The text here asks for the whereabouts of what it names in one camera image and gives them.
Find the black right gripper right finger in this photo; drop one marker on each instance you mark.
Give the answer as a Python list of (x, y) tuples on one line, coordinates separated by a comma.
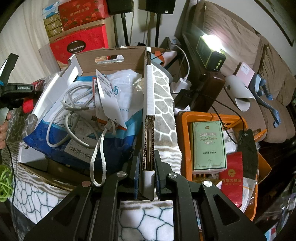
[(168, 183)]

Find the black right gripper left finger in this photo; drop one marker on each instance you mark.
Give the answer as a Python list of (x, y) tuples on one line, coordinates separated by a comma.
[(123, 184)]

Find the brown cardboard box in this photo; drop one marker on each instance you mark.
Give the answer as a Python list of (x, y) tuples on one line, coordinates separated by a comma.
[(106, 61)]

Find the blue white N95 mask bag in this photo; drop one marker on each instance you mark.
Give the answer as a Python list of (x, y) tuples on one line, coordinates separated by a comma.
[(70, 130)]

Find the white tag with lanyard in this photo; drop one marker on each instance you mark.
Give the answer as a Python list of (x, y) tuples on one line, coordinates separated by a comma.
[(112, 112)]

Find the person's left hand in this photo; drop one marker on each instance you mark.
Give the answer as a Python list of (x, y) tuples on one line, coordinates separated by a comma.
[(4, 129)]

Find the red pouch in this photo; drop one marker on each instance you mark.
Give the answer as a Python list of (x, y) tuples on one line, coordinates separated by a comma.
[(30, 102)]

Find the green tissue pack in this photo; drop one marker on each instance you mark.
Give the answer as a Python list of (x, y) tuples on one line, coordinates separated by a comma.
[(207, 147)]

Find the red paper packet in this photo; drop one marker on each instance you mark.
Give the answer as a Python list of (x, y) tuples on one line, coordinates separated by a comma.
[(232, 178)]

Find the orange plastic basket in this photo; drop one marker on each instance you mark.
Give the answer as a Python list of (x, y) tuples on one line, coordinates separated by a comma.
[(183, 121)]

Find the white power strip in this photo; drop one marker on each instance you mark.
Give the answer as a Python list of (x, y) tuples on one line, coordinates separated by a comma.
[(176, 110)]

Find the stacked gold small boxes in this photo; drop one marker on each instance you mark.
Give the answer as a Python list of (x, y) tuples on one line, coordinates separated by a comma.
[(53, 25)]

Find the black power adapter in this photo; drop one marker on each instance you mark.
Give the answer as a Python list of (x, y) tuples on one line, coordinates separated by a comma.
[(183, 99)]

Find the black flat pouch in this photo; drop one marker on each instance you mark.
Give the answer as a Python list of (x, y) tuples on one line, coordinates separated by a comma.
[(249, 154)]

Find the grey white patterned blanket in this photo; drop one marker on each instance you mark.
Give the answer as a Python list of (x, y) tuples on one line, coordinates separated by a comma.
[(139, 220)]

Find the red collection gift box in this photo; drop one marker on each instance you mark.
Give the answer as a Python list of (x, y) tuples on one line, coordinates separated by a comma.
[(81, 41)]

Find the red floral gift box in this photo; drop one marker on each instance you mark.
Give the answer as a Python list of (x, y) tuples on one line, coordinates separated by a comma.
[(80, 12)]

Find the dark brown wooden box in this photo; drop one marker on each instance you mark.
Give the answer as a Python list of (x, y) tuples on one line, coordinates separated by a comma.
[(206, 89)]

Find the grey slipper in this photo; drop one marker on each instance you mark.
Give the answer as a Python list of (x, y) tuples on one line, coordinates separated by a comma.
[(238, 92)]

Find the blue plastic clamp holder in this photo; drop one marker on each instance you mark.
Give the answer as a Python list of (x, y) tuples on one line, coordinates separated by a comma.
[(258, 88)]

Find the green black portable lamp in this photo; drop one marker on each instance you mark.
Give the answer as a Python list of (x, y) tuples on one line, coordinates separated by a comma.
[(211, 52)]

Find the pink box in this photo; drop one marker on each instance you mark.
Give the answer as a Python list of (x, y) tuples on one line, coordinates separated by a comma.
[(245, 73)]

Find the brown pillow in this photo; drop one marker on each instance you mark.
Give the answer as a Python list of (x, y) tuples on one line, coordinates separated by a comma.
[(240, 43)]

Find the black speaker on stand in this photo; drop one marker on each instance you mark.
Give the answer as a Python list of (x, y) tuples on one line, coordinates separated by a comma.
[(155, 10)]

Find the white charger with cable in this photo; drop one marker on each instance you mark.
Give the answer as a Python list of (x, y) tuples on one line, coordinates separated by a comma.
[(182, 83)]

